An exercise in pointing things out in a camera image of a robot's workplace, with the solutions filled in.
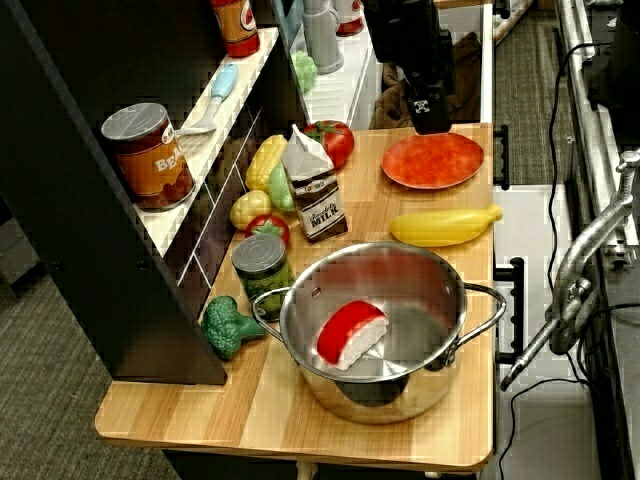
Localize grey spatula blue handle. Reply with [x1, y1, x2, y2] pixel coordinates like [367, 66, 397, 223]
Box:
[175, 62, 240, 137]

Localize grey metal clamp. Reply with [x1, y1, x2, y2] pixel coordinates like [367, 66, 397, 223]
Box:
[501, 148, 640, 392]

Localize yellow toy banana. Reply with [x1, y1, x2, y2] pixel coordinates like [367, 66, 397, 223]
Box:
[389, 203, 504, 248]

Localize green toy can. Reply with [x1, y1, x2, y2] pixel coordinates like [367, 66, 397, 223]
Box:
[230, 234, 294, 323]

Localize orange plate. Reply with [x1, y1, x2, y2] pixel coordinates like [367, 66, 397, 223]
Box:
[381, 132, 486, 192]

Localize white and red container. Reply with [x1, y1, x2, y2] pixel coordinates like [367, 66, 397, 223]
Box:
[333, 0, 369, 37]

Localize yellow toy corn cob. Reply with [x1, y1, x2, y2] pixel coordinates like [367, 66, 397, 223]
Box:
[245, 134, 289, 192]

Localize red and white toy sushi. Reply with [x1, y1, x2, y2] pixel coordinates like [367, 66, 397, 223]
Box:
[316, 300, 391, 372]

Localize red ketchup bottle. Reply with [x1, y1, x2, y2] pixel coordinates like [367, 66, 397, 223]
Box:
[209, 0, 261, 59]

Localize chocolate milk carton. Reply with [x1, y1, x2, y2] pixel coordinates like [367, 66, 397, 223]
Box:
[281, 123, 350, 245]

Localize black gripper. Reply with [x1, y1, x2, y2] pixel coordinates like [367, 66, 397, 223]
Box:
[398, 29, 457, 137]

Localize yellow toy lemon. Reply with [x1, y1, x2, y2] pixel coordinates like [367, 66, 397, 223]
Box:
[229, 189, 275, 232]

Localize white hutch shelf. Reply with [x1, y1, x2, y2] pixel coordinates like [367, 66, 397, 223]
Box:
[134, 27, 280, 256]

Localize white toy sink counter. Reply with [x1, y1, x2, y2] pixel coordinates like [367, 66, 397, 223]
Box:
[298, 0, 496, 132]

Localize green toy broccoli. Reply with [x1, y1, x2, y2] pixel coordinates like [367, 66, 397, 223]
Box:
[200, 294, 266, 362]

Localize black toy kitchen hutch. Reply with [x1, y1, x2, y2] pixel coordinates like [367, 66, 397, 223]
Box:
[0, 0, 306, 386]

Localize brown cloth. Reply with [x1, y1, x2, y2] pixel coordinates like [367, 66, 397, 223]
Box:
[369, 32, 482, 130]

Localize black drawer handle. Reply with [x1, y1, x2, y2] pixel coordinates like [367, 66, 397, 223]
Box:
[492, 257, 526, 365]

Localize red toy strawberry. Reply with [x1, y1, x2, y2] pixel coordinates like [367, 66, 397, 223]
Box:
[244, 213, 291, 247]

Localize green toy grapes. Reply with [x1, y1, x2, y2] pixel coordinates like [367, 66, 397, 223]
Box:
[289, 49, 318, 94]

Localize orange beans can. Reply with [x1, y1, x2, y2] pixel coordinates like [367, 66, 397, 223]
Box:
[100, 102, 197, 212]

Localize grey toy faucet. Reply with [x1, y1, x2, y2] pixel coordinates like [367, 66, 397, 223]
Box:
[301, 0, 345, 75]

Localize stainless steel pot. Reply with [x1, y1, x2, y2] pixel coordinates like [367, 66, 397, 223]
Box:
[250, 241, 508, 426]

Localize red toy tomato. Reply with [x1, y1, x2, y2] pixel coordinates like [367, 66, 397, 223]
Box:
[301, 120, 355, 171]

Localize aluminium frame rail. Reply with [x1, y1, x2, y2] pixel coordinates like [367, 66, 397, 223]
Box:
[553, 0, 640, 261]

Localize black cable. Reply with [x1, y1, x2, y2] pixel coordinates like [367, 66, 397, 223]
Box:
[546, 42, 614, 286]
[504, 299, 640, 469]

